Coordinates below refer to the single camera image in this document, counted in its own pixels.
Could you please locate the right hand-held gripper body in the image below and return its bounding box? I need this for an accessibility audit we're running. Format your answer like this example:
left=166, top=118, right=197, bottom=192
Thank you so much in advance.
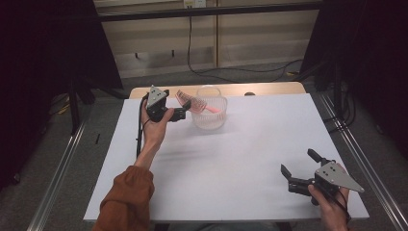
left=287, top=161, right=366, bottom=206

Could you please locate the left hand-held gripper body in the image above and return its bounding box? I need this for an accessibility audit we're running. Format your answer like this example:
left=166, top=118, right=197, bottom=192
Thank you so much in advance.
left=145, top=84, right=188, bottom=123

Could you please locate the pink hairbrush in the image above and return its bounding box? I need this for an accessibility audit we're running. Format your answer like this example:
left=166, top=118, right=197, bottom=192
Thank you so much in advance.
left=175, top=89, right=223, bottom=116

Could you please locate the clear plastic basket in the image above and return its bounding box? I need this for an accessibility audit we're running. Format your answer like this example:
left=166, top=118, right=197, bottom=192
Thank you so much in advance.
left=190, top=85, right=229, bottom=131

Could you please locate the person's left hand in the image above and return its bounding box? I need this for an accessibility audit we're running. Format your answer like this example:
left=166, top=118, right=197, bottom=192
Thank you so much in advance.
left=140, top=99, right=176, bottom=152

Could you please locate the person's right hand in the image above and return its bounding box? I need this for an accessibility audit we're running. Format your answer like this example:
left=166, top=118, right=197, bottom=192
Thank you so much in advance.
left=306, top=184, right=351, bottom=229

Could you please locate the wooden table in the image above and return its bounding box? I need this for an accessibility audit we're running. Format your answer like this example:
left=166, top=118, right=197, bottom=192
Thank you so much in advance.
left=129, top=81, right=307, bottom=100

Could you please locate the black stand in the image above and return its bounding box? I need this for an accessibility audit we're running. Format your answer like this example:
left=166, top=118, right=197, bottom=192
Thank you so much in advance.
left=68, top=76, right=96, bottom=136

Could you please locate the black horizontal bar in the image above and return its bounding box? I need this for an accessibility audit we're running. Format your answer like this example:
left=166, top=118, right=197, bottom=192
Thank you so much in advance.
left=97, top=1, right=323, bottom=23

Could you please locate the black curtain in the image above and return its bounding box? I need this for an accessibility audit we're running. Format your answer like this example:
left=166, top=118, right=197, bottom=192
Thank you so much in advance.
left=0, top=0, right=125, bottom=192
left=300, top=0, right=408, bottom=160

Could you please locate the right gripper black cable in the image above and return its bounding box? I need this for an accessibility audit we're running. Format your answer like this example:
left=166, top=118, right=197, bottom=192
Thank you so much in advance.
left=314, top=181, right=352, bottom=224

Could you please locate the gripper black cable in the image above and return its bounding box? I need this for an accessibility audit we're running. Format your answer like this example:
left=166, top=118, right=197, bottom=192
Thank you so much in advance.
left=136, top=92, right=151, bottom=159
left=314, top=181, right=352, bottom=224

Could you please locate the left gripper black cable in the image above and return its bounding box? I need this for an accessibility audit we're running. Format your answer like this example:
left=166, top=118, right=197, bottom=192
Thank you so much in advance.
left=136, top=92, right=151, bottom=159

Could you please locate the long black floor cable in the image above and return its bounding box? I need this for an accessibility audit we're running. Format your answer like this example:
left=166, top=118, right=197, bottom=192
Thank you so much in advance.
left=187, top=13, right=305, bottom=84

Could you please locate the metal floor rail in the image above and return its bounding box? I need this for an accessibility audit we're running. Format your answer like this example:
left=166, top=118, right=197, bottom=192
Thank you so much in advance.
left=26, top=123, right=87, bottom=231
left=319, top=93, right=408, bottom=231

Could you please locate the bundle of black cables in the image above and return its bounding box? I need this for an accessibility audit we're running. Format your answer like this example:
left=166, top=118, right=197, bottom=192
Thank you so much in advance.
left=322, top=81, right=358, bottom=133

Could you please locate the yellow cable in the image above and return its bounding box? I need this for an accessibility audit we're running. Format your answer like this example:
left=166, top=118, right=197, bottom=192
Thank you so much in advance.
left=57, top=101, right=71, bottom=116

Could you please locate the wall socket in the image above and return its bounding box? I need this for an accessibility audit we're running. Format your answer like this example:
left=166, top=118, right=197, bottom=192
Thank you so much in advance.
left=183, top=0, right=207, bottom=10

